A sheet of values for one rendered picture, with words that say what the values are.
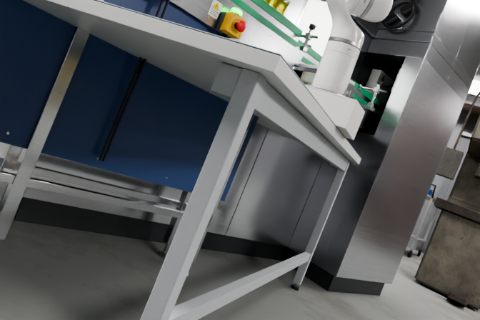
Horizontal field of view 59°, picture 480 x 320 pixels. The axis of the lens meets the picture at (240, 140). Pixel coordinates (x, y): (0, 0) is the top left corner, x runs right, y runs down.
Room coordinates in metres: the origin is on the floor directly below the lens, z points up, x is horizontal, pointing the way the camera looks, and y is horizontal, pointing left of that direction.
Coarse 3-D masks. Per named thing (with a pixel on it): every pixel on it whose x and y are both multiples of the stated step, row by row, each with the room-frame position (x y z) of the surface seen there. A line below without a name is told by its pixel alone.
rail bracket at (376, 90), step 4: (360, 84) 2.33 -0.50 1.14; (380, 84) 2.25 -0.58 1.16; (360, 88) 2.32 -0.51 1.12; (364, 88) 2.31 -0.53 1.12; (368, 88) 2.29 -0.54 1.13; (376, 88) 2.25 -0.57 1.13; (376, 92) 2.24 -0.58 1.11; (384, 92) 2.22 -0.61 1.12; (372, 96) 2.26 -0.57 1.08; (372, 100) 2.25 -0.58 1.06; (360, 104) 2.28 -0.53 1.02; (368, 104) 2.25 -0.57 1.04; (372, 104) 2.24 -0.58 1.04; (364, 108) 2.25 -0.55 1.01; (368, 108) 2.24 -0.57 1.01; (372, 108) 2.24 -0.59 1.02
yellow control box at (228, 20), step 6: (222, 12) 1.50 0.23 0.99; (228, 12) 1.48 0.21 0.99; (222, 18) 1.49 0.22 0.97; (228, 18) 1.47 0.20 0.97; (234, 18) 1.46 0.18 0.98; (240, 18) 1.48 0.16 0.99; (222, 24) 1.48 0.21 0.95; (228, 24) 1.46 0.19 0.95; (234, 24) 1.47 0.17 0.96; (216, 30) 1.51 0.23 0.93; (222, 30) 1.48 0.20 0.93; (228, 30) 1.46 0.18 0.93; (234, 30) 1.48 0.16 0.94; (228, 36) 1.53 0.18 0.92; (234, 36) 1.49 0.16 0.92; (240, 36) 1.50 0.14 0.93
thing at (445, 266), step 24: (456, 144) 4.12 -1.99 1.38; (456, 168) 4.04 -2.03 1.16; (456, 192) 4.34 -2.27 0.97; (456, 216) 3.89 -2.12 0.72; (432, 240) 3.95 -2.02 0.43; (456, 240) 3.86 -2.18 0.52; (432, 264) 3.91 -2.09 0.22; (456, 264) 3.82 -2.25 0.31; (432, 288) 3.89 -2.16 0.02; (456, 288) 3.79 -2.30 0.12
